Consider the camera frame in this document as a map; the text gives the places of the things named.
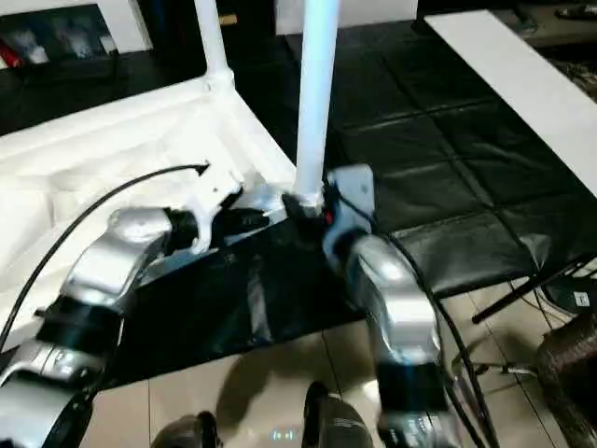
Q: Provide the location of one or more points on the white plastic table leg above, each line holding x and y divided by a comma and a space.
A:
213, 42
317, 93

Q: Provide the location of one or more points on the white plastic table top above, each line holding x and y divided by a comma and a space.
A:
103, 159

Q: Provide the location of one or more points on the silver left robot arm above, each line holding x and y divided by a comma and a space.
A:
103, 280

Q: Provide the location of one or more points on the black work mat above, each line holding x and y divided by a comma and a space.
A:
429, 140

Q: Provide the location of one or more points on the black cabinet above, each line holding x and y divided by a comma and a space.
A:
252, 28

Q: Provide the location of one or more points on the white plastic bag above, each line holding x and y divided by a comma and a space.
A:
373, 11

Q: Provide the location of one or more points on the dark right robot foot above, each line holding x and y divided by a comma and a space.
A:
338, 420

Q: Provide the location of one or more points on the dark robot foot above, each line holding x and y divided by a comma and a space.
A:
187, 434
338, 420

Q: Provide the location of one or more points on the dark left robot foot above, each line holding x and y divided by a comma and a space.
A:
187, 434

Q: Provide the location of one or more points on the white cabinet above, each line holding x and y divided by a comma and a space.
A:
121, 23

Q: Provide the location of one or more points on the black rod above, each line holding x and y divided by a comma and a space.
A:
532, 291

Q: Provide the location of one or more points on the white flat sheet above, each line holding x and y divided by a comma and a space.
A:
522, 84

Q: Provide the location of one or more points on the small bottles on shelf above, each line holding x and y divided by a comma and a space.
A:
56, 39

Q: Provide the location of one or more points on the brown wicker basket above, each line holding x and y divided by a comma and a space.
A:
571, 373

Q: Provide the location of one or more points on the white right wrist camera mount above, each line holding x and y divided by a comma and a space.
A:
350, 201

